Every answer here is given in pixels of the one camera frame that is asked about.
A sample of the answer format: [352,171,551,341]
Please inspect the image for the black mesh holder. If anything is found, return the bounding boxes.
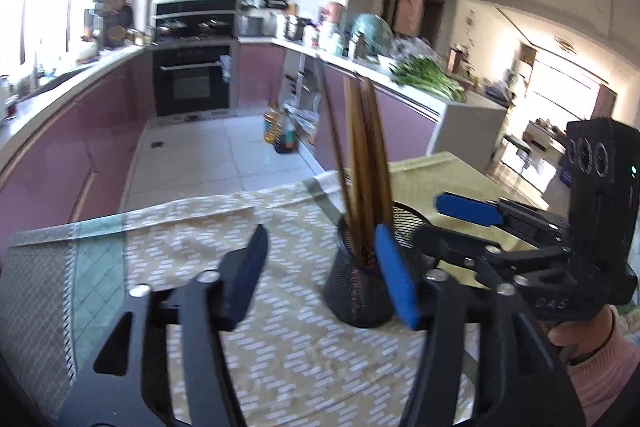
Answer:
[324,202,436,329]

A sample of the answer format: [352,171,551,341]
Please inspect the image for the pink kettle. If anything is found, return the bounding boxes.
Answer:
[322,2,348,35]

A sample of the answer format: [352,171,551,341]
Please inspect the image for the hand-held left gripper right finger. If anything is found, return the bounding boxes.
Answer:
[374,223,586,427]

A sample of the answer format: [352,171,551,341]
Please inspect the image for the patterned tablecloth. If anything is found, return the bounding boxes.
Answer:
[0,151,551,427]

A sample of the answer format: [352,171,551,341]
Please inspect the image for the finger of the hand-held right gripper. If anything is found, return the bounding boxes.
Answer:
[435,192,572,238]
[414,223,574,288]

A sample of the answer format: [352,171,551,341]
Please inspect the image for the yellow oil bottle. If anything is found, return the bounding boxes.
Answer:
[263,104,283,145]

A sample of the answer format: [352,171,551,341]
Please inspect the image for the green leafy vegetables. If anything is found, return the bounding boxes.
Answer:
[390,57,466,102]

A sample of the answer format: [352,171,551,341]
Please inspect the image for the bunch of wooden chopsticks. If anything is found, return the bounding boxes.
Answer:
[316,57,396,268]

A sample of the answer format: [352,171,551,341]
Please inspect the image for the steel cooking pot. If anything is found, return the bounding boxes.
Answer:
[284,14,306,42]

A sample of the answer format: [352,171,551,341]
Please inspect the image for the pink base cabinets with vegetables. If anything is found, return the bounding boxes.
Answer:
[235,37,508,172]

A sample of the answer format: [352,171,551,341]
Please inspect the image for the black built-in stove oven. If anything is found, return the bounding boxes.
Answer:
[151,0,238,118]

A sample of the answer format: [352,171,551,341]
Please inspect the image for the teal kitchen appliance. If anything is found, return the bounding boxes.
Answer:
[350,13,396,58]

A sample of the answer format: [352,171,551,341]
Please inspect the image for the person's right hand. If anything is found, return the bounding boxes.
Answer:
[547,307,619,363]

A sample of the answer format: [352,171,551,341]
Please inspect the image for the pink base cabinets with sink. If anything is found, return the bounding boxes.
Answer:
[0,47,156,225]

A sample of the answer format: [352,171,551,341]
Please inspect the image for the oil bottles on floor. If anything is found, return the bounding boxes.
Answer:
[274,112,300,154]

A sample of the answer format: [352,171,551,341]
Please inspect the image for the silver countertop appliance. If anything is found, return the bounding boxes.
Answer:
[239,14,266,38]

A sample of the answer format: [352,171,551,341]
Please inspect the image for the clear plastic bag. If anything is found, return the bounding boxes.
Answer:
[390,37,441,62]

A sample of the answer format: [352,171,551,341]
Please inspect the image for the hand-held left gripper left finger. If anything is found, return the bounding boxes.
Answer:
[57,223,271,427]

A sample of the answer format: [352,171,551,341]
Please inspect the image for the framed wall picture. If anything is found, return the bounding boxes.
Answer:
[392,0,426,38]

